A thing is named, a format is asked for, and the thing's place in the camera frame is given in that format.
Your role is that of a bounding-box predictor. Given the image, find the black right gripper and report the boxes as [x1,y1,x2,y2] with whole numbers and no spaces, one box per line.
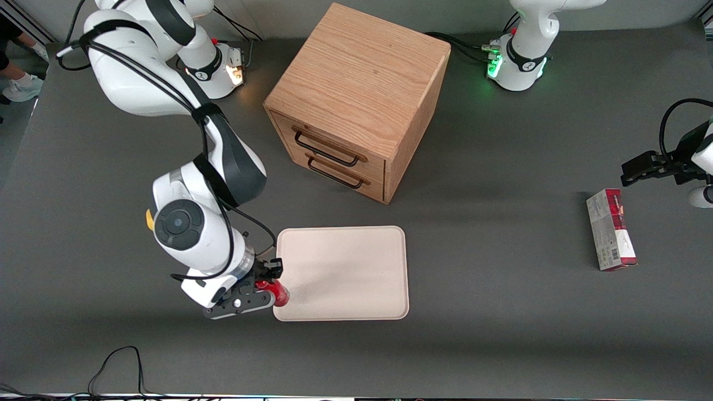
[238,256,284,294]

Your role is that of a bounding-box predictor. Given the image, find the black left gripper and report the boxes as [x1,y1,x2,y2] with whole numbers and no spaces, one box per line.
[621,121,713,187]

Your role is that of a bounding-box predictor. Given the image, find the red coke bottle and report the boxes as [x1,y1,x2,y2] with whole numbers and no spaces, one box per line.
[256,280,291,309]

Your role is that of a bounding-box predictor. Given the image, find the beige plastic tray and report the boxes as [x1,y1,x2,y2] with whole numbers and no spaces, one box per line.
[272,226,410,322]

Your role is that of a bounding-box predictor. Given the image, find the grey red carton box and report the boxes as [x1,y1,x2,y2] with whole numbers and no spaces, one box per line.
[586,188,638,272]

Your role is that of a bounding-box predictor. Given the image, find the wooden drawer cabinet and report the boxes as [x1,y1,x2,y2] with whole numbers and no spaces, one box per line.
[263,2,452,205]

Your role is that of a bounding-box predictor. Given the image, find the person in dark clothes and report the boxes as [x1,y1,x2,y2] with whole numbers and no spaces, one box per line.
[0,12,51,104]

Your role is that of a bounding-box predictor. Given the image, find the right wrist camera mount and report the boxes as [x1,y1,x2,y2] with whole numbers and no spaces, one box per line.
[203,290,275,320]

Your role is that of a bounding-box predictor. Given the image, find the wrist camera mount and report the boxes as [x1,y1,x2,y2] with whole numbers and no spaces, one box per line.
[687,186,713,208]
[203,290,275,320]

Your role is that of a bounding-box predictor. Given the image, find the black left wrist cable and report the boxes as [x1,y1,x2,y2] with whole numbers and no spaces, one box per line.
[659,98,713,163]

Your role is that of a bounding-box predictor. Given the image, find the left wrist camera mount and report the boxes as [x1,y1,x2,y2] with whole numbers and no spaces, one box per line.
[687,186,713,208]

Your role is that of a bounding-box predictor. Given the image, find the black metal drawer handle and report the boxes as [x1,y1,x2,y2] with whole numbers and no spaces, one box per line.
[307,156,365,190]
[294,129,360,168]

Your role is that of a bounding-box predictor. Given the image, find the thin black looped cable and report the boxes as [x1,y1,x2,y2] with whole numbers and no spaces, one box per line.
[0,346,168,400]

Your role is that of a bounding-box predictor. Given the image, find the black left arm base cables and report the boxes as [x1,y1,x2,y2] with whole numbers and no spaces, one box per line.
[424,11,521,65]

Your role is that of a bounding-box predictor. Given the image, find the black arm base cables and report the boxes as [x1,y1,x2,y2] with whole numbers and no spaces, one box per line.
[424,11,521,65]
[212,7,266,43]

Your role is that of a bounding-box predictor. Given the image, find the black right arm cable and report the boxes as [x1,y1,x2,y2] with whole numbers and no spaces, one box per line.
[56,0,279,282]

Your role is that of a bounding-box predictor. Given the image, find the black right arm base cables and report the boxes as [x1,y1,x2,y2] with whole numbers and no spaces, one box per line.
[212,7,266,43]

